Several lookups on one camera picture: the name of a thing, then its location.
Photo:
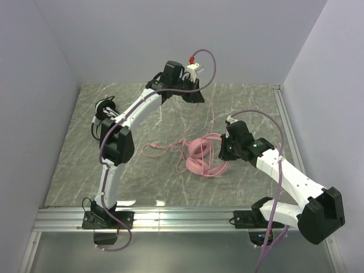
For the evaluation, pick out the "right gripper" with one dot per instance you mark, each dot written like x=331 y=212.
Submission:
x=225 y=149

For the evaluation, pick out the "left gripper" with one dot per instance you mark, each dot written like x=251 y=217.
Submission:
x=194 y=92

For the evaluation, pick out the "pink headphones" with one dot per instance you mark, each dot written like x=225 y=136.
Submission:
x=200 y=156

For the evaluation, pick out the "white black headphones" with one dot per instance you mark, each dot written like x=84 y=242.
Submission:
x=105 y=109

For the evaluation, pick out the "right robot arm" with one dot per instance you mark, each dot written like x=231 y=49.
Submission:
x=318 y=211

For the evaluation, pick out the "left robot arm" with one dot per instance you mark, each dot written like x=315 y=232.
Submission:
x=116 y=129

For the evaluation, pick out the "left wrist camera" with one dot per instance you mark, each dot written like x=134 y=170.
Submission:
x=193 y=69

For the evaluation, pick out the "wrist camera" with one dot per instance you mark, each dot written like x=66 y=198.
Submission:
x=193 y=69
x=229 y=120

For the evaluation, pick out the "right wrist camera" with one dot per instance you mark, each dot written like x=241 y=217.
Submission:
x=229 y=120

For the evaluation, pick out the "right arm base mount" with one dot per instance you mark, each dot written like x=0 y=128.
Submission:
x=254 y=222

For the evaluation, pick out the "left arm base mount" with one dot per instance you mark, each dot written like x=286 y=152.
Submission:
x=105 y=228

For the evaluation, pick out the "aluminium front rail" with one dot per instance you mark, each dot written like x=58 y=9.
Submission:
x=146 y=219

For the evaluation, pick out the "aluminium left side rail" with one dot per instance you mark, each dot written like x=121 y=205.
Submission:
x=30 y=252

